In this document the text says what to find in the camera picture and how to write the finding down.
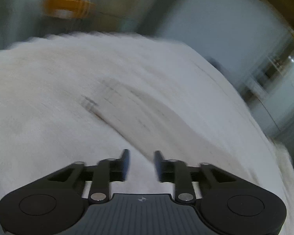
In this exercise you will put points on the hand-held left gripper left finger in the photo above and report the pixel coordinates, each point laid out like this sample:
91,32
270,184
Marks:
126,164

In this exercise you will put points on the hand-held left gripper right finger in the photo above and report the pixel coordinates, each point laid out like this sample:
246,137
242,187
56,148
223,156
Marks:
158,166

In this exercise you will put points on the white fluffy blanket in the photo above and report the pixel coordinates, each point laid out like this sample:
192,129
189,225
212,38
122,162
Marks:
44,98

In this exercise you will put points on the white wardrobe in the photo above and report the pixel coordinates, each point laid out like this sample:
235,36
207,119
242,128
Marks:
274,95

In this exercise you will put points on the yellow box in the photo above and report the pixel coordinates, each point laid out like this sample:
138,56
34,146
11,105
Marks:
63,5

